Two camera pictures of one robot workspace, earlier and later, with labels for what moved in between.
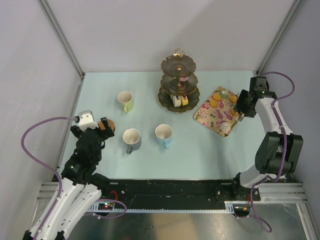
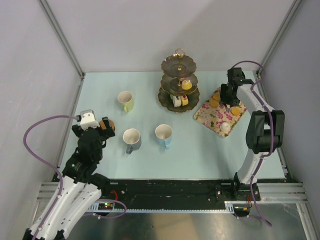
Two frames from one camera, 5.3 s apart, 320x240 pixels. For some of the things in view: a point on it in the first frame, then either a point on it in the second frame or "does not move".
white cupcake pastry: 225,127 does not move
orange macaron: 217,97 does not move
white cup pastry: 176,101 does not move
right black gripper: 248,113 → 224,99
